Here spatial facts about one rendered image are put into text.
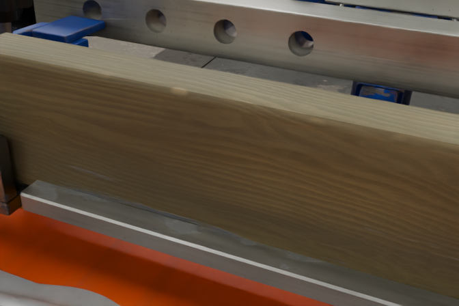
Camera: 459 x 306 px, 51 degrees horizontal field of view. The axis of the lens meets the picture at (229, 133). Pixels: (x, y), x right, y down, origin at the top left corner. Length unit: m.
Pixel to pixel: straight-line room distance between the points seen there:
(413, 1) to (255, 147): 0.29
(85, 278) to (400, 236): 0.15
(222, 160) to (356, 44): 0.23
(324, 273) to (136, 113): 0.10
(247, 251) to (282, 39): 0.24
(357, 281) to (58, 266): 0.15
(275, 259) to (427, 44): 0.25
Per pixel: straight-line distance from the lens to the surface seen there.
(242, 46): 0.43
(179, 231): 0.22
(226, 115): 0.19
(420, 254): 0.20
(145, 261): 0.26
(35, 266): 0.27
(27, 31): 0.46
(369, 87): 0.62
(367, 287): 0.20
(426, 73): 0.41
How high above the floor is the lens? 1.13
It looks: 28 degrees down
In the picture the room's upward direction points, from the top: 4 degrees clockwise
